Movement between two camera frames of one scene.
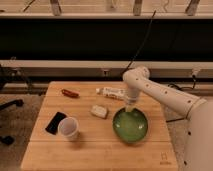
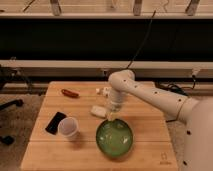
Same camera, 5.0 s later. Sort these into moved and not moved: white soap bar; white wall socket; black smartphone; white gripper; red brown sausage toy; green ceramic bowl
Moved: green ceramic bowl; white gripper
Not moved: red brown sausage toy; white soap bar; black smartphone; white wall socket
